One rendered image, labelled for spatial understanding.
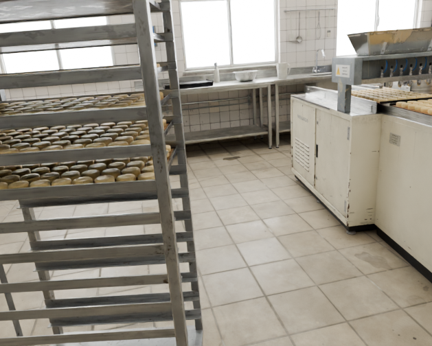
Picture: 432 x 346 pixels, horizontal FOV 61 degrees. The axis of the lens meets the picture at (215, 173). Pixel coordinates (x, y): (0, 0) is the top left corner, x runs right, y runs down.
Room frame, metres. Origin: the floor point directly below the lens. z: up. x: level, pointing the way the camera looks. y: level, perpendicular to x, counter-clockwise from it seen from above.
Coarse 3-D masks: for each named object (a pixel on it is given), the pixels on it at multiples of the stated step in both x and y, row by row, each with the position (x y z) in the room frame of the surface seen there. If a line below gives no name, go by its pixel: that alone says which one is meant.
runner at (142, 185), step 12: (144, 180) 0.85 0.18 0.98; (0, 192) 0.86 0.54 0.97; (12, 192) 0.86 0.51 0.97; (24, 192) 0.86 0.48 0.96; (36, 192) 0.86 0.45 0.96; (48, 192) 0.86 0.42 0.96; (60, 192) 0.86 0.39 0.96; (72, 192) 0.86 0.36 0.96; (84, 192) 0.86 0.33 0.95; (96, 192) 0.86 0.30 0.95; (108, 192) 0.86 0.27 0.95; (120, 192) 0.86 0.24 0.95
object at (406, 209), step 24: (384, 120) 2.20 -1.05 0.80; (408, 120) 1.96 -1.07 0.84; (384, 144) 2.18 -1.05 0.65; (408, 144) 1.94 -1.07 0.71; (384, 168) 2.15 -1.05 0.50; (408, 168) 1.92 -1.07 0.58; (384, 192) 2.13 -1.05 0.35; (408, 192) 1.90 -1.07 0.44; (384, 216) 2.11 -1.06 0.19; (408, 216) 1.87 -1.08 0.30; (384, 240) 2.14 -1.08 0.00; (408, 240) 1.85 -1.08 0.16
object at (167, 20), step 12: (168, 0) 1.27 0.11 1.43; (168, 12) 1.27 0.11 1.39; (168, 24) 1.27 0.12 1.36; (168, 48) 1.27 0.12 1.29; (168, 60) 1.27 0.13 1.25; (168, 72) 1.27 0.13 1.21; (180, 96) 1.30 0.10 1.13; (180, 108) 1.27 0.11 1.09; (180, 132) 1.27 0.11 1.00; (180, 156) 1.27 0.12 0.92; (180, 180) 1.27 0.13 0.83; (192, 228) 1.28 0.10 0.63; (192, 264) 1.27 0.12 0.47; (192, 288) 1.27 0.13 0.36
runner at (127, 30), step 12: (108, 24) 0.85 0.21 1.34; (120, 24) 0.85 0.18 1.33; (132, 24) 0.85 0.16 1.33; (0, 36) 0.86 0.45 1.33; (12, 36) 0.86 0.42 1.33; (24, 36) 0.86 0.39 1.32; (36, 36) 0.86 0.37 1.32; (48, 36) 0.86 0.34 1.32; (60, 36) 0.86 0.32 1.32; (72, 36) 0.86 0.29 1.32; (84, 36) 0.86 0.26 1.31; (96, 36) 0.86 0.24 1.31; (108, 36) 0.85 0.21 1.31; (120, 36) 0.85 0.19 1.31; (132, 36) 0.85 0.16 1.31
